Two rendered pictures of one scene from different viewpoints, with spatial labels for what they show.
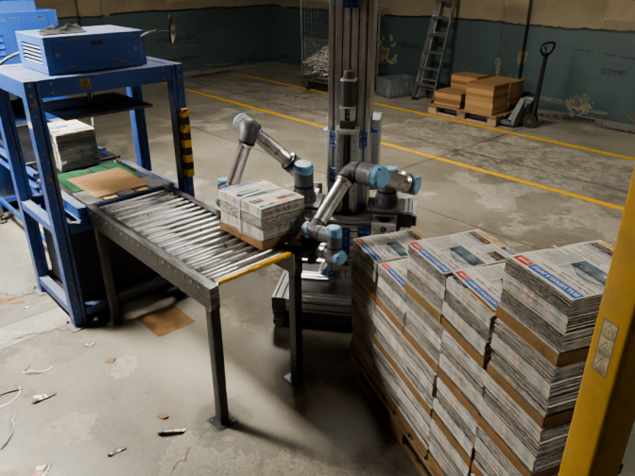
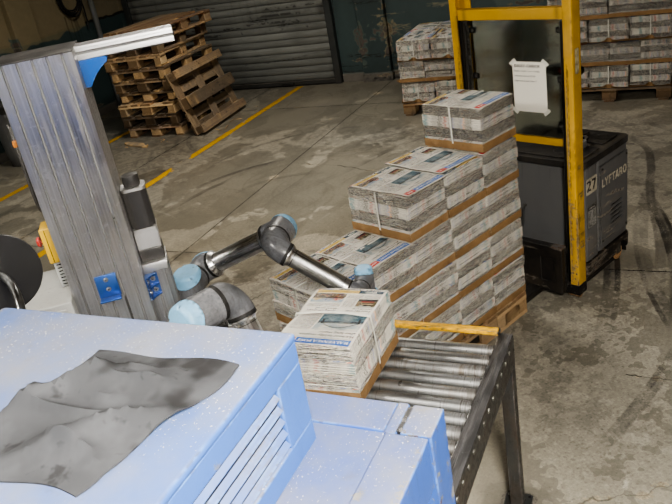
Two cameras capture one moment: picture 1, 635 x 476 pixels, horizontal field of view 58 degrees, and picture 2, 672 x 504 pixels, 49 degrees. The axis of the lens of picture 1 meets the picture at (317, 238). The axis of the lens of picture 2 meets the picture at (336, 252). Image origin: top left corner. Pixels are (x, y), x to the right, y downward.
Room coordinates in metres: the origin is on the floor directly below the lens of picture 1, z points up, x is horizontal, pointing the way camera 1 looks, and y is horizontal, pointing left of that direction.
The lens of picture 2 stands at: (3.52, 2.41, 2.31)
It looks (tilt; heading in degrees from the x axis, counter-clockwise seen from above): 25 degrees down; 250
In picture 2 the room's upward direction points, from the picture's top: 10 degrees counter-clockwise
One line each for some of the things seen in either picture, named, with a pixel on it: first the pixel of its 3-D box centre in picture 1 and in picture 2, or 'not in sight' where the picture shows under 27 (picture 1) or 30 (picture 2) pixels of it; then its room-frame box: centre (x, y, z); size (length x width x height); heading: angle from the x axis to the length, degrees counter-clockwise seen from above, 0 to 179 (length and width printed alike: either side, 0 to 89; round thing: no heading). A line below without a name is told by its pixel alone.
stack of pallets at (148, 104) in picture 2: not in sight; (167, 73); (1.84, -7.39, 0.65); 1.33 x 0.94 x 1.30; 47
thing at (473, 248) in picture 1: (462, 249); (397, 181); (2.08, -0.59, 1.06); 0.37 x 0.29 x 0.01; 111
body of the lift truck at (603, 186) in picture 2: not in sight; (557, 200); (0.77, -1.08, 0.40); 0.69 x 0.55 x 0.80; 110
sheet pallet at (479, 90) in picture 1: (477, 96); not in sight; (8.86, -2.44, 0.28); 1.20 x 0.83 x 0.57; 43
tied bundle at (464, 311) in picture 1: (507, 312); (436, 181); (1.80, -0.70, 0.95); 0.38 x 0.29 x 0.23; 109
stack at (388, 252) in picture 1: (435, 361); (394, 309); (2.20, -0.56, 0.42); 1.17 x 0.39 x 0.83; 20
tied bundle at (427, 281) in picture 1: (463, 274); (397, 203); (2.08, -0.60, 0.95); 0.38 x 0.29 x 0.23; 111
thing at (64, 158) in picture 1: (68, 144); not in sight; (4.06, 1.81, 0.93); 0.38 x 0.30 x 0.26; 43
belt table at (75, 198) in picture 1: (106, 187); not in sight; (3.64, 1.42, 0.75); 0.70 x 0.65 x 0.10; 43
